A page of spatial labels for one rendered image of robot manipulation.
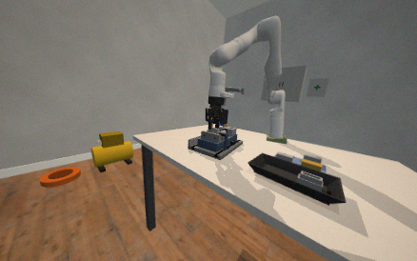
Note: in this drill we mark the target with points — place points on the yellow-brown rectangular block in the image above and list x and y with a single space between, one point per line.
312 165

